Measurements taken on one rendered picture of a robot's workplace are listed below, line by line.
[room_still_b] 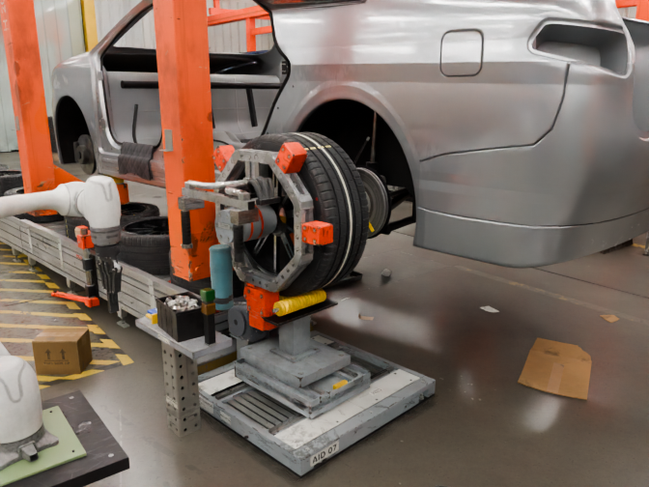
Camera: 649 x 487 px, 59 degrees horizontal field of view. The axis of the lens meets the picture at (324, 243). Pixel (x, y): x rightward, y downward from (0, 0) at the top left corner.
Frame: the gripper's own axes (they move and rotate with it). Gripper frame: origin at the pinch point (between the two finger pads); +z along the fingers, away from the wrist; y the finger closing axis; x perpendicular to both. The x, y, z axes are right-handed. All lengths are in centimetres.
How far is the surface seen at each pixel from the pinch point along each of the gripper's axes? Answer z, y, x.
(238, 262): -9.3, 20.2, 36.7
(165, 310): 12.9, -7.7, 23.9
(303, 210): -26, 30, 60
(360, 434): 64, 50, 71
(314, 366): 45, 22, 74
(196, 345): 22.3, 8.6, 25.4
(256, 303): 17, 5, 58
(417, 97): -64, 47, 103
